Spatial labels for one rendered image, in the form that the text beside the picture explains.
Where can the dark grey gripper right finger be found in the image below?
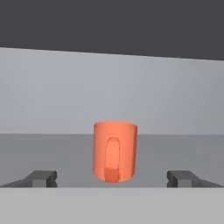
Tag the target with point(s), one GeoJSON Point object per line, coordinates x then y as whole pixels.
{"type": "Point", "coordinates": [183, 178]}

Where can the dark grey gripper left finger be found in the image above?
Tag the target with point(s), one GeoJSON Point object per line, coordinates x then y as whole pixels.
{"type": "Point", "coordinates": [40, 178]}

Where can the orange mug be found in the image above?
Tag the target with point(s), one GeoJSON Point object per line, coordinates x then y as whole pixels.
{"type": "Point", "coordinates": [115, 145]}

